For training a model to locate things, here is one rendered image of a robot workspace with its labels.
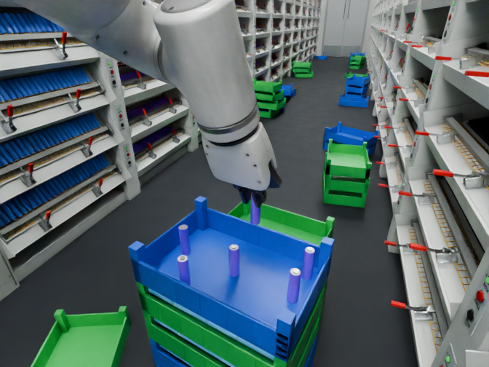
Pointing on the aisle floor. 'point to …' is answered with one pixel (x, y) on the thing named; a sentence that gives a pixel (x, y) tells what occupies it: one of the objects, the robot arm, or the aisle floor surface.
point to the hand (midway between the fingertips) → (252, 193)
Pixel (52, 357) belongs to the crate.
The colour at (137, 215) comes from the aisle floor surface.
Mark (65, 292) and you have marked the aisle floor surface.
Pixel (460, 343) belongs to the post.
